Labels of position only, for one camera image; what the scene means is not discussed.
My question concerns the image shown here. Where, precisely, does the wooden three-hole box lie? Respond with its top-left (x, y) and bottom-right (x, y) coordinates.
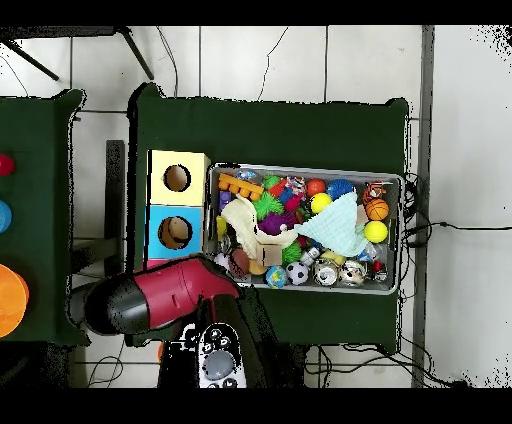
top-left (141, 149), bottom-right (212, 270)

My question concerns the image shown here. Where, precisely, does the shallow clear mesh bin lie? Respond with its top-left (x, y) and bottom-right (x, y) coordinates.
top-left (201, 162), bottom-right (404, 296)

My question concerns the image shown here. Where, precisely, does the green spiky ball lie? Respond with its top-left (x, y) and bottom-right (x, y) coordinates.
top-left (251, 191), bottom-right (285, 222)

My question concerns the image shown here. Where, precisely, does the cream waffle cloth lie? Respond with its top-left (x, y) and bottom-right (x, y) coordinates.
top-left (220, 195), bottom-right (300, 260)

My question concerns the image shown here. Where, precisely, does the brown football toy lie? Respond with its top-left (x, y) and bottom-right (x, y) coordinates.
top-left (230, 248), bottom-right (252, 279)

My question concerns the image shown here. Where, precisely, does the smooth yellow ball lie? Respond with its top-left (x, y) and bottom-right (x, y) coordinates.
top-left (310, 192), bottom-right (334, 215)

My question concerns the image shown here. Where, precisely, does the black white soccer ball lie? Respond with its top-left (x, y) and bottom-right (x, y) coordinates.
top-left (285, 261), bottom-right (310, 286)

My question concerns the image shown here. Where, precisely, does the dark green table cloth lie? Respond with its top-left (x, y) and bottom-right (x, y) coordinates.
top-left (126, 81), bottom-right (410, 355)
top-left (0, 88), bottom-right (91, 347)

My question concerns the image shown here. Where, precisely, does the mint green cloth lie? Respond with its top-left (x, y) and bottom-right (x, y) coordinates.
top-left (293, 191), bottom-right (370, 258)

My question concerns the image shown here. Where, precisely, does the blue spiky ball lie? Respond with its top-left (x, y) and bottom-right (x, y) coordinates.
top-left (326, 178), bottom-right (356, 201)

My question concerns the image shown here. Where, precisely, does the orange basketball toy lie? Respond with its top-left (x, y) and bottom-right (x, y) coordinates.
top-left (364, 198), bottom-right (391, 222)

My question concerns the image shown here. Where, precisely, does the yellow tennis ball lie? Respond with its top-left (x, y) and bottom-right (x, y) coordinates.
top-left (363, 220), bottom-right (390, 245)

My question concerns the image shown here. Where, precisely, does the black upright stand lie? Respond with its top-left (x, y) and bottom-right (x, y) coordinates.
top-left (69, 139), bottom-right (126, 325)

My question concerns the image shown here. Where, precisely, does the black tripod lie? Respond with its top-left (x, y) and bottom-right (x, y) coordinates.
top-left (0, 25), bottom-right (155, 81)

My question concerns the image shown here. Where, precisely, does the blue plastic cup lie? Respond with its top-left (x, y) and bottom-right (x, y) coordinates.
top-left (0, 199), bottom-right (13, 235)

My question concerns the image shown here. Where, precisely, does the large orange plastic cup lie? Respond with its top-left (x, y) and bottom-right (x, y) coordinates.
top-left (0, 263), bottom-right (30, 339)

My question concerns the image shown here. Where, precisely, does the thin black cable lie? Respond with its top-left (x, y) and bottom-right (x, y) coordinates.
top-left (256, 25), bottom-right (290, 102)
top-left (155, 25), bottom-right (180, 98)

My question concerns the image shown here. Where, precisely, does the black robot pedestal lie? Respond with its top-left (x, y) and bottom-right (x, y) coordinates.
top-left (275, 343), bottom-right (309, 389)

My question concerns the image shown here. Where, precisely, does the black cable bundle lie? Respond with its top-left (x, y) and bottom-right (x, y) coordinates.
top-left (311, 342), bottom-right (469, 389)

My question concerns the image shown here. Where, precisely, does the black power cable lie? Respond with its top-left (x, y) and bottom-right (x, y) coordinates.
top-left (401, 171), bottom-right (512, 251)

